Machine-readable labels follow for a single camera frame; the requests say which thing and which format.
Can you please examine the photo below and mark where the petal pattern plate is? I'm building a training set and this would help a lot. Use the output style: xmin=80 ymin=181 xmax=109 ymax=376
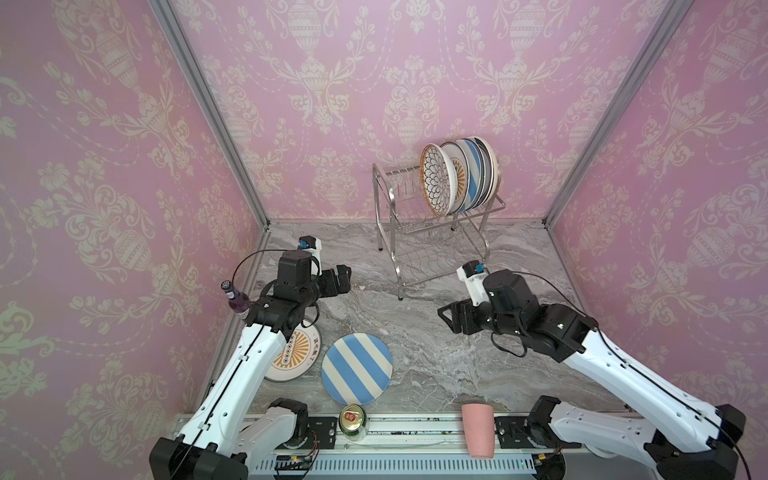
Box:
xmin=420 ymin=143 xmax=458 ymax=217

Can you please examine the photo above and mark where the orange sunburst plate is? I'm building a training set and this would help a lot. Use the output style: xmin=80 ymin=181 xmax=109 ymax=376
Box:
xmin=265 ymin=326 xmax=322 ymax=383
xmin=441 ymin=141 xmax=469 ymax=214

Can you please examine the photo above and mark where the plain cream plate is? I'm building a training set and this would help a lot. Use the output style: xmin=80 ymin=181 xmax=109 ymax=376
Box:
xmin=475 ymin=136 xmax=501 ymax=205

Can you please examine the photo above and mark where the white plate green quatrefoil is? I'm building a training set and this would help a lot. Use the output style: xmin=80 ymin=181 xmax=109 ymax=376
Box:
xmin=469 ymin=137 xmax=491 ymax=208

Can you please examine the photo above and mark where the white plate teal red rim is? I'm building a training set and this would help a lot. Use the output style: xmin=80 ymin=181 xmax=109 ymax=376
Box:
xmin=471 ymin=136 xmax=496 ymax=208

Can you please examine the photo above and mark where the blue cream striped plate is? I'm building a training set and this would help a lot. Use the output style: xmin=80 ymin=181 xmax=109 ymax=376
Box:
xmin=456 ymin=138 xmax=483 ymax=211
xmin=321 ymin=333 xmax=394 ymax=405

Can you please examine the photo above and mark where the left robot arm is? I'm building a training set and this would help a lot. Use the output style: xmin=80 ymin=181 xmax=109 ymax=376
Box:
xmin=149 ymin=236 xmax=351 ymax=479

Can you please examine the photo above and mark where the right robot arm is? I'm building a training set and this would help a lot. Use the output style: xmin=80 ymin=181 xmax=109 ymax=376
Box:
xmin=438 ymin=260 xmax=749 ymax=479

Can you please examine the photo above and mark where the blue cream striped plate front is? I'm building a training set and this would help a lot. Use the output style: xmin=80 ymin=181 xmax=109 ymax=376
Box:
xmin=321 ymin=333 xmax=394 ymax=405

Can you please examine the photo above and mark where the purple bottle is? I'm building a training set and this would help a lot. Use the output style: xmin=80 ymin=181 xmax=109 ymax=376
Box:
xmin=220 ymin=280 xmax=251 ymax=320

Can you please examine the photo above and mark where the pink cup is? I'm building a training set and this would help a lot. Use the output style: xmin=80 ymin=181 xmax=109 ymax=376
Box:
xmin=461 ymin=403 xmax=495 ymax=459

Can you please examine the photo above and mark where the green can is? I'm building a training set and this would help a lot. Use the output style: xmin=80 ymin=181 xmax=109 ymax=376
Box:
xmin=338 ymin=404 xmax=368 ymax=441

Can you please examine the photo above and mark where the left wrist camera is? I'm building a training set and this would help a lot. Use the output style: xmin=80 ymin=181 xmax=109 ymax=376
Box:
xmin=298 ymin=235 xmax=322 ymax=276

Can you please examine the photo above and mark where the chrome wire dish rack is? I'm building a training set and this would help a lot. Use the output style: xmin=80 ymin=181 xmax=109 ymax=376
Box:
xmin=372 ymin=164 xmax=506 ymax=300

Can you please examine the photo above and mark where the aluminium corner post left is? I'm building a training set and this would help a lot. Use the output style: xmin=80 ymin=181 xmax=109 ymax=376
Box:
xmin=148 ymin=0 xmax=270 ymax=231

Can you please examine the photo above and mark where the aluminium corner post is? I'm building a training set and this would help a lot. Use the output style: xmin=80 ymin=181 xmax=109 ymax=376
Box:
xmin=542 ymin=0 xmax=693 ymax=232
xmin=148 ymin=0 xmax=270 ymax=231

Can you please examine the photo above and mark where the aluminium corner post right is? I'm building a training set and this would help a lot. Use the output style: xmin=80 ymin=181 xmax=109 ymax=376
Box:
xmin=542 ymin=0 xmax=693 ymax=232

